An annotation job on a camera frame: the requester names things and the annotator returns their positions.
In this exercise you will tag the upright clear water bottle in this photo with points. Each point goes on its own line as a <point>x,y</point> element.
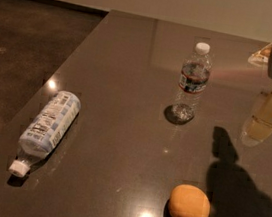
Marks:
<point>194,76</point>

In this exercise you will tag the lying blue-labelled plastic bottle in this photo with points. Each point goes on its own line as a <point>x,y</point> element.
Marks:
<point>45,132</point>

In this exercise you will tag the orange round fruit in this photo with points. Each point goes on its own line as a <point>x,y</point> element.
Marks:
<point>188,201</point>

